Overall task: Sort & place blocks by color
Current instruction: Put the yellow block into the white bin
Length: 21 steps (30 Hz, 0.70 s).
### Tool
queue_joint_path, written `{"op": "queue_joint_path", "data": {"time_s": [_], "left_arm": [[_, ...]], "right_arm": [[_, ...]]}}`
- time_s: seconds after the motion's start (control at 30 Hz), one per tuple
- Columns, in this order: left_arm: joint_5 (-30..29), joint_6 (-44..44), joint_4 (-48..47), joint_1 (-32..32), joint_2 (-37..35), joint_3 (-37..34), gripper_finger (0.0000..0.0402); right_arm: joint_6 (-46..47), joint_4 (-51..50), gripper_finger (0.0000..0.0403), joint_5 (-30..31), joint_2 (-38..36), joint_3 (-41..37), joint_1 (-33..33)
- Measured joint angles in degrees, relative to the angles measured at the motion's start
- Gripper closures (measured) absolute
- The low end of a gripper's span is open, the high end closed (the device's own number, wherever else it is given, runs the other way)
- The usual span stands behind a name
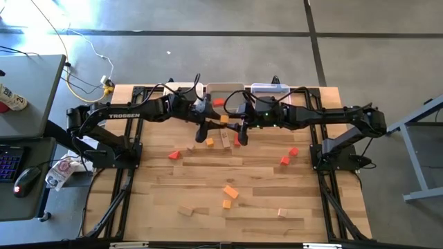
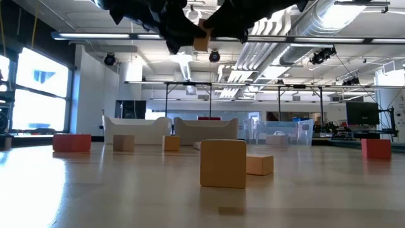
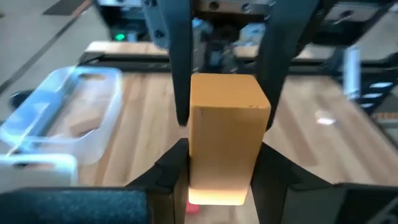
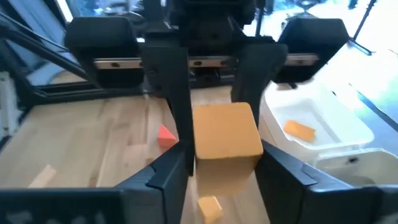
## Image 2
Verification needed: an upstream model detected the long ceiling light bar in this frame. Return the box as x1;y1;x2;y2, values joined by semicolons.
50;30;405;45

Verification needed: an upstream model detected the black monitor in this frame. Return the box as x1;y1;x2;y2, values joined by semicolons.
345;101;380;126

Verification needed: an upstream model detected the black ceiling camera rig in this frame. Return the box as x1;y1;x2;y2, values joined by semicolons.
309;46;337;66

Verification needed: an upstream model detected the red rectangular wooden block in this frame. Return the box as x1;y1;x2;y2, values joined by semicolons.
52;133;92;153

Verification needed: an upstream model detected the orange wooden cube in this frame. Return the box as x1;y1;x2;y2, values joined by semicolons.
199;139;247;189
162;135;181;152

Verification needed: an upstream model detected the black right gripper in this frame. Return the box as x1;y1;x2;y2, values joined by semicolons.
202;0;309;44

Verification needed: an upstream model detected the large bright window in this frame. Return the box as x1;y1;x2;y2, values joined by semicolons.
0;46;73;134

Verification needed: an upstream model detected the clear plastic bin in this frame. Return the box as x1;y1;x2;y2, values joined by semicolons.
243;118;315;147

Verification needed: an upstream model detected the red wooden cube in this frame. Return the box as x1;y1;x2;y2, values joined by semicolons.
361;138;392;160

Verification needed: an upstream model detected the orange rectangular wooden block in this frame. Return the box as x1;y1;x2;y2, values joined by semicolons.
246;153;275;177

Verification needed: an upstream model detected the black metal equipment stand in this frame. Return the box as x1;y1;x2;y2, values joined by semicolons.
328;106;400;143

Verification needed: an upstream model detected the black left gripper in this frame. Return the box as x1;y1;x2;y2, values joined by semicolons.
94;0;208;54

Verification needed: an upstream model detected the black aluminium table frame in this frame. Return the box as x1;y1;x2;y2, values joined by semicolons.
0;135;405;150

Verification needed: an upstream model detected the natural rectangular wooden block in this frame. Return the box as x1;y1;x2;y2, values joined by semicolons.
193;18;213;53

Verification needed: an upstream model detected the black metal rig frame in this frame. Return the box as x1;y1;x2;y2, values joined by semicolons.
212;82;376;134
124;80;213;118

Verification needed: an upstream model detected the white plastic bin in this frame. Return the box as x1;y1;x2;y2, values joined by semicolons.
103;115;173;146

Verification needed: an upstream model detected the grey plastic bin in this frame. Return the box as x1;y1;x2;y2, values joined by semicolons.
173;117;239;147

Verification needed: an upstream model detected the natural wooden cube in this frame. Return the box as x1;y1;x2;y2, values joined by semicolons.
112;134;135;152

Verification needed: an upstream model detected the silver ventilation duct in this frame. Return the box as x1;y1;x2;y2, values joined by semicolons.
278;0;370;68

